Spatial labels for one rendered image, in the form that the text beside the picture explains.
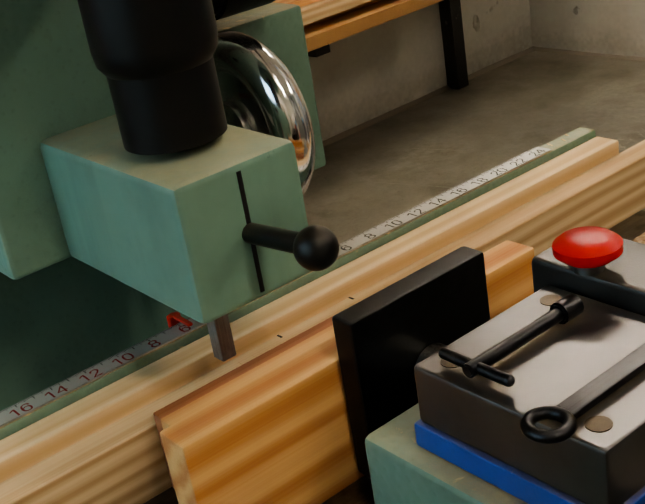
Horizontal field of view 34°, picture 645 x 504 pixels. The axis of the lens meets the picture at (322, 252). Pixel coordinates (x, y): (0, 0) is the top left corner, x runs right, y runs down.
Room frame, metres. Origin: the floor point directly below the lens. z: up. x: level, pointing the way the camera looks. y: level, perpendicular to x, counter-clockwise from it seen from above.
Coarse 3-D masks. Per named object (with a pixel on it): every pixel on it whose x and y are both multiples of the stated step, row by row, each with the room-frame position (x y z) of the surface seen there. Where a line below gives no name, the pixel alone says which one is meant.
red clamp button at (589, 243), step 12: (576, 228) 0.42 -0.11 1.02; (588, 228) 0.42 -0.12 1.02; (600, 228) 0.42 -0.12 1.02; (564, 240) 0.41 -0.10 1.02; (576, 240) 0.41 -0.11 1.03; (588, 240) 0.41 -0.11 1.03; (600, 240) 0.40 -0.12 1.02; (612, 240) 0.40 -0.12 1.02; (564, 252) 0.40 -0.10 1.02; (576, 252) 0.40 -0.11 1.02; (588, 252) 0.40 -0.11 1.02; (600, 252) 0.40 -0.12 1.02; (612, 252) 0.40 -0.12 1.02; (576, 264) 0.40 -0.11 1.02; (588, 264) 0.40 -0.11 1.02; (600, 264) 0.40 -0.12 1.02
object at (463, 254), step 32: (448, 256) 0.48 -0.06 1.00; (480, 256) 0.47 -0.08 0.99; (384, 288) 0.45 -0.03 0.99; (416, 288) 0.45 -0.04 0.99; (448, 288) 0.46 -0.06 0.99; (480, 288) 0.47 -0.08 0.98; (352, 320) 0.43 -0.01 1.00; (384, 320) 0.43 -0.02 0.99; (416, 320) 0.45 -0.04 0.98; (448, 320) 0.46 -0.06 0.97; (480, 320) 0.47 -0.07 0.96; (352, 352) 0.42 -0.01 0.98; (384, 352) 0.43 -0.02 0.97; (416, 352) 0.44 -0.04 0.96; (352, 384) 0.43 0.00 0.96; (384, 384) 0.43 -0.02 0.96; (352, 416) 0.43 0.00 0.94; (384, 416) 0.43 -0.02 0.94
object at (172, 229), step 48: (48, 144) 0.54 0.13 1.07; (96, 144) 0.52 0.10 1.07; (240, 144) 0.48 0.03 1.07; (288, 144) 0.47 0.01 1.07; (96, 192) 0.50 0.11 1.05; (144, 192) 0.46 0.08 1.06; (192, 192) 0.44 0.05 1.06; (240, 192) 0.45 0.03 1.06; (288, 192) 0.47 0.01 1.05; (96, 240) 0.51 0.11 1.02; (144, 240) 0.47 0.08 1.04; (192, 240) 0.44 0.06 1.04; (240, 240) 0.45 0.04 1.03; (144, 288) 0.48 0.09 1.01; (192, 288) 0.44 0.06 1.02; (240, 288) 0.45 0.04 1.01
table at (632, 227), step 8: (632, 216) 0.68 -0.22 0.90; (640, 216) 0.68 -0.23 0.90; (624, 224) 0.67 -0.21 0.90; (632, 224) 0.67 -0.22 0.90; (640, 224) 0.67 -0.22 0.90; (616, 232) 0.66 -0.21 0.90; (624, 232) 0.66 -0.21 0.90; (632, 232) 0.66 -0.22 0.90; (640, 232) 0.66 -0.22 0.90; (360, 480) 0.43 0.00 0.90; (368, 480) 0.43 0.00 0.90; (344, 488) 0.43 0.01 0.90; (352, 488) 0.43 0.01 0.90; (360, 488) 0.43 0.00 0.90; (368, 488) 0.43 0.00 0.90; (160, 496) 0.45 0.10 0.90; (168, 496) 0.45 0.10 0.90; (176, 496) 0.45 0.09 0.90; (336, 496) 0.42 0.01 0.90; (344, 496) 0.42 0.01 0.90; (352, 496) 0.42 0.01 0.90; (360, 496) 0.42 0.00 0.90; (368, 496) 0.42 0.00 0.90
